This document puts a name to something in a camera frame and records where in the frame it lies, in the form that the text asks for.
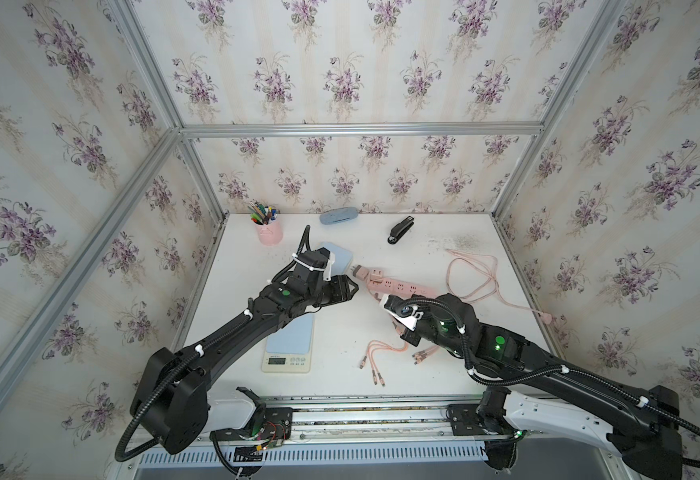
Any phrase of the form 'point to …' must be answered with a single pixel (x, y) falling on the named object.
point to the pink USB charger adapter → (360, 272)
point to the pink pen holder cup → (270, 234)
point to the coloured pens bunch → (261, 214)
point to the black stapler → (400, 229)
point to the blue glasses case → (338, 215)
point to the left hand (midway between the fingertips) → (354, 289)
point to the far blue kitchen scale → (342, 257)
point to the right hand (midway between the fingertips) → (393, 304)
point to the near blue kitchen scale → (291, 349)
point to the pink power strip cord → (546, 318)
